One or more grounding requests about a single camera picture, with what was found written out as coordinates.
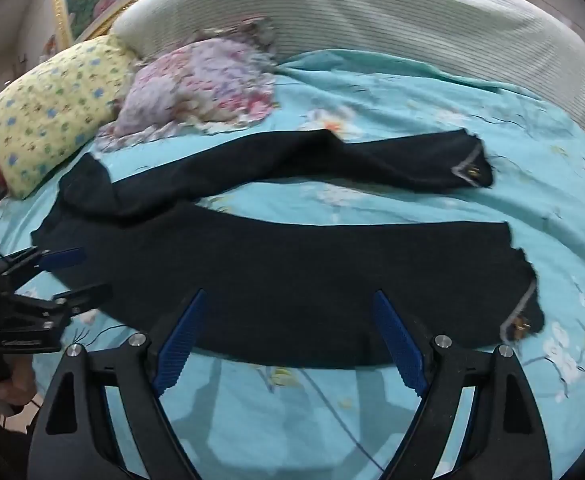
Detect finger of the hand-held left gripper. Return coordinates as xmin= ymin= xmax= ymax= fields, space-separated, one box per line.
xmin=0 ymin=247 xmax=88 ymax=282
xmin=10 ymin=283 xmax=114 ymax=319

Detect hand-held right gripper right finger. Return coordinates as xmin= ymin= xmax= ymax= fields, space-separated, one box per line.
xmin=372 ymin=290 xmax=553 ymax=480

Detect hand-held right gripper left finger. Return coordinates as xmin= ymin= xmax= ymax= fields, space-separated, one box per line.
xmin=26 ymin=289 xmax=208 ymax=480

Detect black pants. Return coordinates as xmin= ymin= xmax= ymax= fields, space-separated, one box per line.
xmin=31 ymin=129 xmax=546 ymax=369

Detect person's left hand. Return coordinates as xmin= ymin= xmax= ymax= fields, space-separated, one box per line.
xmin=0 ymin=347 xmax=36 ymax=407

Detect blue floral bedsheet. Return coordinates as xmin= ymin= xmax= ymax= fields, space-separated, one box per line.
xmin=0 ymin=49 xmax=585 ymax=480

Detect yellow patterned pillow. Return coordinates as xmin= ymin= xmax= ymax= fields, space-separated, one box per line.
xmin=0 ymin=35 xmax=139 ymax=200

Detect pink floral pillow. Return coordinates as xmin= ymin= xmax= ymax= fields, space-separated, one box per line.
xmin=95 ymin=16 xmax=279 ymax=153

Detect striped padded headboard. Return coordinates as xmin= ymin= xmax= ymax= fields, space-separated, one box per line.
xmin=110 ymin=0 xmax=585 ymax=133

